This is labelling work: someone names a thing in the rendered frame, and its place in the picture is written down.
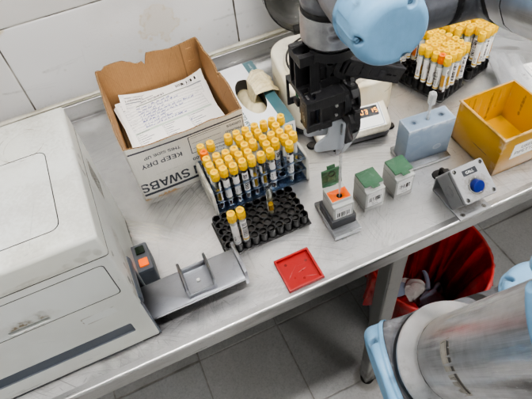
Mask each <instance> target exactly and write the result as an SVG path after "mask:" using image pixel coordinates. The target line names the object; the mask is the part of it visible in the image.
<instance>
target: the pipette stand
mask: <svg viewBox="0 0 532 399"><path fill-rule="evenodd" d="M427 114H428V111H426V112H422V113H419V114H416V115H414V116H410V117H406V118H404V119H401V120H399V124H398V129H397V138H396V143H395V146H392V147H390V150H391V152H392V153H393V155H394V156H395V157H397V156H399V155H403V156H404V157H405V159H406V160H407V161H408V162H409V163H410V164H411V165H412V167H413V170H414V169H418V168H421V167H424V166H426V165H430V164H433V163H436V162H440V161H442V160H445V159H448V158H450V154H449V153H448V151H447V147H448V144H449V141H450V137H451V134H452V131H453V128H454V123H455V120H456V117H455V116H454V115H453V114H452V112H451V111H450V110H449V109H448V108H447V107H446V106H445V105H444V106H442V107H439V108H434V109H432V110H431V113H430V116H429V120H426V118H427Z"/></svg>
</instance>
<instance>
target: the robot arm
mask: <svg viewBox="0 0 532 399"><path fill-rule="evenodd" d="M472 19H484V20H486V21H488V22H490V23H493V24H494V25H497V26H500V27H501V28H503V29H506V30H508V31H510V32H513V33H515V34H517V35H519V36H522V37H524V38H526V39H528V40H531V41H532V0H299V23H300V37H301V40H300V41H297V42H294V43H292V44H288V55H289V68H290V73H289V74H287V75H285V76H286V87H287V104H288V105H292V104H296V106H297V107H299V112H300V114H301V120H300V122H301V124H302V125H303V126H304V131H303V133H304V135H305V136H308V137H310V136H320V135H325V137H323V138H322V139H321V140H319V141H318V142H317V143H316V144H315V146H314V150H315V151H316V152H324V151H329V150H332V151H333V152H335V154H336V155H339V154H342V153H343V152H345V150H346V149H347V148H349V146H350V145H351V144H352V142H353V141H354V140H355V138H356V136H357V135H358V133H359V130H360V124H361V117H360V114H361V108H360V107H361V95H360V89H359V86H358V84H357V83H356V82H355V81H356V80H357V78H364V79H370V80H375V81H381V82H392V83H398V82H399V80H400V79H401V77H402V75H403V73H404V72H405V71H406V69H407V68H406V67H404V66H403V65H402V64H401V61H400V58H401V57H402V56H404V55H405V54H407V53H411V52H412V51H413V50H414V49H415V48H416V47H417V46H418V45H419V43H420V41H421V40H422V39H423V37H424V34H425V32H426V31H429V30H432V29H438V28H442V27H444V26H448V25H453V24H457V23H460V22H463V21H469V20H472ZM289 84H291V86H292V88H293V89H294V91H295V96H293V97H290V89H289ZM364 340H365V345H366V348H367V352H368V355H369V358H370V362H371V365H372V367H373V370H374V374H375V377H376V379H377V382H378V386H379V388H380V390H381V393H382V396H383V399H532V256H531V258H530V261H526V262H522V263H520V264H517V265H515V266H514V267H512V268H511V269H509V270H508V272H506V273H505V274H503V276H502V277H501V279H500V281H499V285H498V287H495V288H492V289H490V290H486V291H482V292H479V293H476V294H472V295H469V296H466V297H464V298H459V299H455V300H453V301H439V302H433V303H430V304H427V305H426V306H423V307H421V308H419V309H418V310H415V311H413V312H411V313H408V314H406V315H403V316H400V317H395V318H393V319H390V320H388V321H387V320H381V321H380V322H379V323H377V324H376V325H372V326H370V327H368V328H367V329H366V331H365V333H364Z"/></svg>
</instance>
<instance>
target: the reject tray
mask: <svg viewBox="0 0 532 399"><path fill-rule="evenodd" d="M274 265H275V267H276V269H277V271H278V272H279V274H280V276H281V278H282V280H283V282H284V283H285V285H286V287H287V289H288V291H289V293H292V292H294V291H297V290H299V289H301V288H304V287H306V286H308V285H310V284H312V283H315V282H317V281H318V280H321V279H324V278H325V276H324V274H323V273H322V271H321V269H320V268H319V266H318V265H317V262H316V261H315V259H314V258H313V256H312V254H311V253H310V251H309V250H308V248H307V247H305V248H304V249H300V250H299V251H297V252H294V253H292V254H289V255H287V256H285V257H282V258H280V259H278V260H275V261H274Z"/></svg>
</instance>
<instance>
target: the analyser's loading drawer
mask: <svg viewBox="0 0 532 399"><path fill-rule="evenodd" d="M230 246H231V249H230V250H228V251H225V252H224V253H220V254H219V255H216V256H213V257H211V258H209V259H207V258H206V256H205V254H204V253H202V257H203V260H201V261H198V262H196V263H194V264H191V265H189V266H187V267H185V268H182V269H180V266H179V264H176V267H177V271H178V272H175V273H173V274H172V275H168V276H166V277H164V278H162V279H159V280H157V281H154V282H152V283H149V284H147V285H146V286H143V287H140V289H141V292H142V296H143V299H144V302H143V303H144V304H145V306H146V308H147V309H148V310H149V312H150V314H151V315H152V317H153V318H154V320H155V319H158V318H160V317H163V316H165V315H166V314H170V313H172V312H173V311H175V310H178V309H180V308H183V307H185V306H187V305H190V304H192V303H194V302H197V301H199V300H200V299H203V298H206V297H208V296H210V295H212V294H215V293H217V292H219V291H222V290H224V289H226V288H228V287H231V286H233V285H235V284H237V283H240V282H242V281H244V280H245V281H246V283H250V281H249V275H248V272H247V269H246V267H245V265H244V263H243V261H242V259H241V257H240V255H239V253H238V251H237V249H236V247H235V245H234V243H233V242H231V243H230ZM197 278H200V281H199V282H197V280H196V279H197Z"/></svg>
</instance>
